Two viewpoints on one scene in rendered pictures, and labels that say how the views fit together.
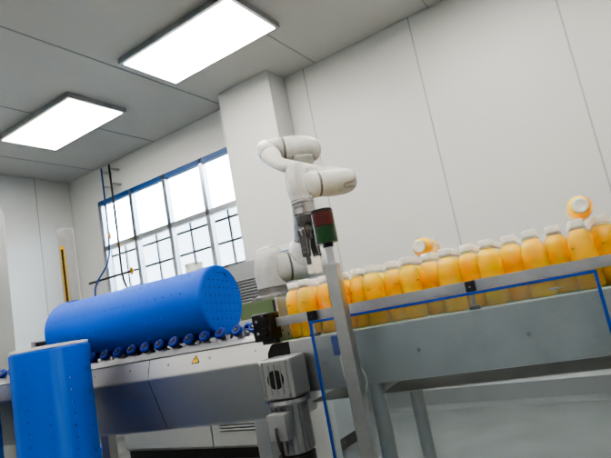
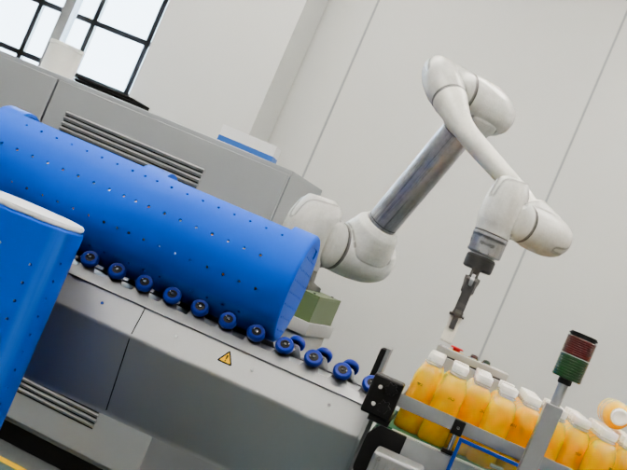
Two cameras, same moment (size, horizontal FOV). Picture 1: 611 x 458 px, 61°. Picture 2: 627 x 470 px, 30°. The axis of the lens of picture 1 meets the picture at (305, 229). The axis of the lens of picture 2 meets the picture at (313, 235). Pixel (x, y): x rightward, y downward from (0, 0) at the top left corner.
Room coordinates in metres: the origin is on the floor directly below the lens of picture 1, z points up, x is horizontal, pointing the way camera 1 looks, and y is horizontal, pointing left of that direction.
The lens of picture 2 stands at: (-0.69, 1.21, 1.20)
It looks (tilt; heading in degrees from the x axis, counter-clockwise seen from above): 1 degrees up; 344
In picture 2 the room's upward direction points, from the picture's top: 23 degrees clockwise
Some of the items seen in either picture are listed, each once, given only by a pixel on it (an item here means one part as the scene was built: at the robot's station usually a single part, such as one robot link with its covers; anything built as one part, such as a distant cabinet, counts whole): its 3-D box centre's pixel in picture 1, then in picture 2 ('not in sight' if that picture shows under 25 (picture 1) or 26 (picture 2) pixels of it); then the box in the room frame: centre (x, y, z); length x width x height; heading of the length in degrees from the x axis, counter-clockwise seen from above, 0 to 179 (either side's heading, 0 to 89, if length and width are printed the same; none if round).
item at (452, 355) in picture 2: not in sight; (466, 375); (2.15, -0.17, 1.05); 0.20 x 0.10 x 0.10; 65
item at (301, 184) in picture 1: (301, 182); (507, 208); (2.01, -0.02, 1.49); 0.13 x 0.11 x 0.16; 106
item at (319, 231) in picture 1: (325, 234); (570, 367); (1.48, -0.06, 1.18); 0.06 x 0.06 x 0.05
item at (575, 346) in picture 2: (323, 219); (578, 348); (1.48, -0.06, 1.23); 0.06 x 0.06 x 0.04
